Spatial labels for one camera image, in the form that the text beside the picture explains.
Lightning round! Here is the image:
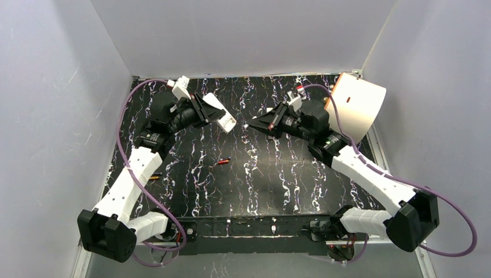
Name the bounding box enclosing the red and white remote control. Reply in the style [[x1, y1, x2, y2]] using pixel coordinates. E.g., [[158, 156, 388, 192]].
[[203, 93, 237, 133]]

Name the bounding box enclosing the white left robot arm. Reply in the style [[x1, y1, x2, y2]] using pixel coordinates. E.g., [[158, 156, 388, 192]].
[[77, 93, 237, 262]]

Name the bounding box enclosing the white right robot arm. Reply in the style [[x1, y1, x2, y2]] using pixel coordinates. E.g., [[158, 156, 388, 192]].
[[247, 101, 439, 252]]

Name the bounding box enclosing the white round stool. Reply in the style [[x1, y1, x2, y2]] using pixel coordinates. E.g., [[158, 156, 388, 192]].
[[325, 73, 387, 143]]

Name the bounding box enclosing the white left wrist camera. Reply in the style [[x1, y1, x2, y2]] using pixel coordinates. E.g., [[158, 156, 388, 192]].
[[166, 75, 191, 100]]

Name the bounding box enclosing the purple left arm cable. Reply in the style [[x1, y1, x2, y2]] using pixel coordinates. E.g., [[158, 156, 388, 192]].
[[115, 78, 188, 268]]

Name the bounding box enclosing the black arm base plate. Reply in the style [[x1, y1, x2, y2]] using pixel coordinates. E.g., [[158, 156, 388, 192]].
[[178, 214, 365, 258]]

